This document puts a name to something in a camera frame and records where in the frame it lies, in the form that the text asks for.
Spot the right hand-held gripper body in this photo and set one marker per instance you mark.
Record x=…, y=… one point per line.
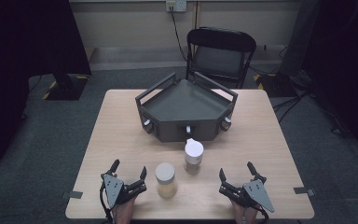
x=254, y=194

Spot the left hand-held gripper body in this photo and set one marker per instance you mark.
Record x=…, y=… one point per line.
x=113, y=188

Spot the glass jar with grey lid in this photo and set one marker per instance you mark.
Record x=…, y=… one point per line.
x=166, y=182

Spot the glass jar with white lid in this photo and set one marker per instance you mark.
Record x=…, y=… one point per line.
x=194, y=154

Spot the grey corner rack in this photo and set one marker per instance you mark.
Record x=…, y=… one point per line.
x=183, y=105

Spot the person's right hand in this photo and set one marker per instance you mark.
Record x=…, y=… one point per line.
x=245, y=214

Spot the person's left hand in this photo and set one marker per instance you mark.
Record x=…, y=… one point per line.
x=123, y=213

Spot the grey tape strip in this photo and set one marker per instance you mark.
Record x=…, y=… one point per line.
x=73, y=194
x=304, y=190

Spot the black stand base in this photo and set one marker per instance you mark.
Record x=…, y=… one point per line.
x=68, y=88
x=276, y=85

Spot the black folding chair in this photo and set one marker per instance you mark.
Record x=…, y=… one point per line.
x=219, y=59

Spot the dark curtain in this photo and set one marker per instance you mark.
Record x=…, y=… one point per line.
x=345, y=62
x=18, y=62

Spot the white wall socket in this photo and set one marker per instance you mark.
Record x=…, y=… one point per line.
x=176, y=5

